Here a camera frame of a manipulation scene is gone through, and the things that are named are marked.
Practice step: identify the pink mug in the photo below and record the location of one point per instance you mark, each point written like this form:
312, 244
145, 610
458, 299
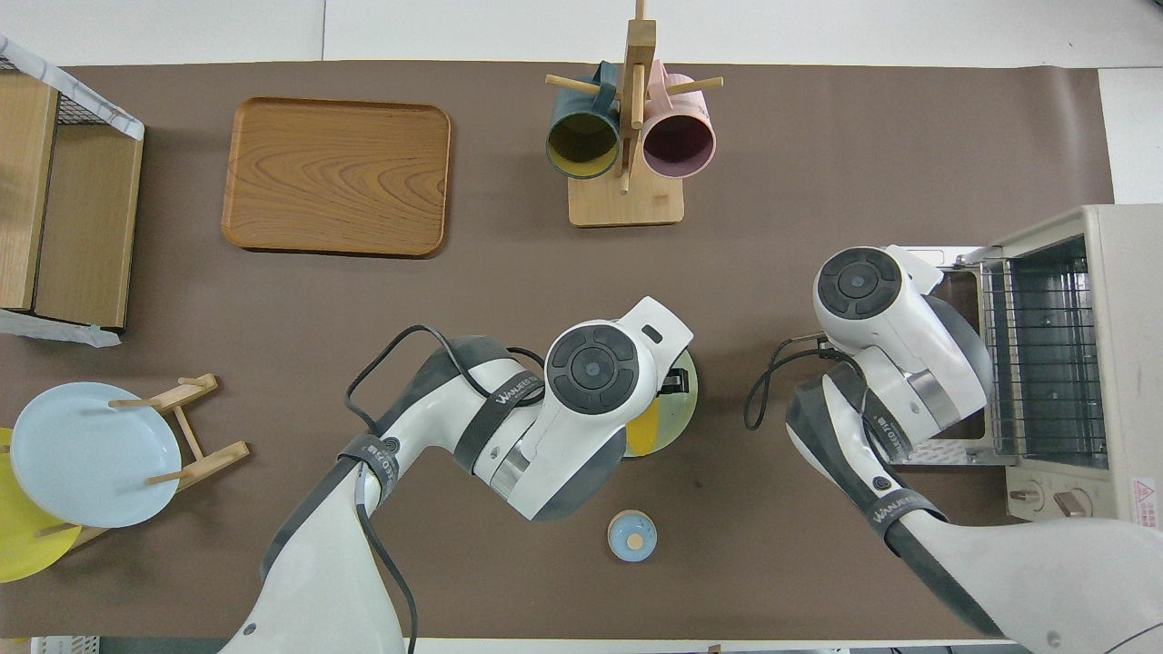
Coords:
679, 141

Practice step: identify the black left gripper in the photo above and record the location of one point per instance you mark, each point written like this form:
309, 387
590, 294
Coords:
674, 379

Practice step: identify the brown wooden tray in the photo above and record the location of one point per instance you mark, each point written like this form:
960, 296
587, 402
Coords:
336, 177

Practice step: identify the dark teal mug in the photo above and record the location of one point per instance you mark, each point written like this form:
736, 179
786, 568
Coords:
582, 143

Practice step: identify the yellow plate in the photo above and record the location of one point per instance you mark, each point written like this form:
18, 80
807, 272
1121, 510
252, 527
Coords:
23, 545

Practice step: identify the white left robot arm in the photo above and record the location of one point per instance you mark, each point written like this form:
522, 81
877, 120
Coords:
581, 400

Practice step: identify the pale green plate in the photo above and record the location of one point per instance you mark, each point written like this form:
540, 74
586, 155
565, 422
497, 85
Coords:
680, 413

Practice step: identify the wooden mug tree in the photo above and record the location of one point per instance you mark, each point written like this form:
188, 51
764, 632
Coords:
627, 204

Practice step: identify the wooden plate rack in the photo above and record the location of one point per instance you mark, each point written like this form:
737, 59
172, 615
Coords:
213, 459

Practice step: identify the brown table mat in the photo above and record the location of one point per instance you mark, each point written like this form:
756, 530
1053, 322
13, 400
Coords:
818, 136

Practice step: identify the yellow corn cob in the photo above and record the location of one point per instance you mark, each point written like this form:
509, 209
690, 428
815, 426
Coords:
643, 436

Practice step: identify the beige oven knob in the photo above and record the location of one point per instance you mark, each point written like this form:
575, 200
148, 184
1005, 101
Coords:
1025, 495
1072, 505

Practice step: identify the light blue plate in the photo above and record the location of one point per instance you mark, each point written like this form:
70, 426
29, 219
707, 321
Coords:
91, 454

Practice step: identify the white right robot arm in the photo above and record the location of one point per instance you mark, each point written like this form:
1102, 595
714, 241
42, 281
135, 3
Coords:
890, 318

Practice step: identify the beige toaster oven housing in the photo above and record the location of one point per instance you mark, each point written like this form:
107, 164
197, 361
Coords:
1131, 363

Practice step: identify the white checked cloth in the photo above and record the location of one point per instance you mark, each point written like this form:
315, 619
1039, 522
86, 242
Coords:
91, 100

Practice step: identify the white paper strip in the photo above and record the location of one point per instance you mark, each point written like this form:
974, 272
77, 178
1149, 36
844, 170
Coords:
64, 331

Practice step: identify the small blue dome lid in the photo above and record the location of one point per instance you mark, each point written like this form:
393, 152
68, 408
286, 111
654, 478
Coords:
632, 536

